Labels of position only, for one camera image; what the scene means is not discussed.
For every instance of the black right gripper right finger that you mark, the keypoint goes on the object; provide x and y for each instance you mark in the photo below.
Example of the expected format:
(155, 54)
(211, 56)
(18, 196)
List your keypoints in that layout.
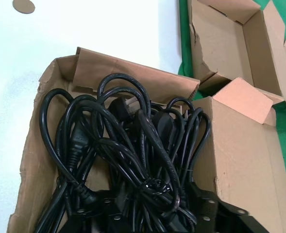
(213, 211)

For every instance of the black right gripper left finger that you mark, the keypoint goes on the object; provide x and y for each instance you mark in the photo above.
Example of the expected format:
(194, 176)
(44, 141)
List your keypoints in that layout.
(104, 213)

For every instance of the open brown cardboard box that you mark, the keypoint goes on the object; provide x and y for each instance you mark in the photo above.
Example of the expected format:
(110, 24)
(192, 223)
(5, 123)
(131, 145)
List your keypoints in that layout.
(242, 157)
(220, 43)

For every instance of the green table cloth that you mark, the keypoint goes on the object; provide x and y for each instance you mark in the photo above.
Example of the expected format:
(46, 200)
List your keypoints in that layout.
(185, 36)

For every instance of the round cardboard disc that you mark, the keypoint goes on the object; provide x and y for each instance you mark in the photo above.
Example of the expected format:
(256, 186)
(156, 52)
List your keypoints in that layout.
(23, 5)

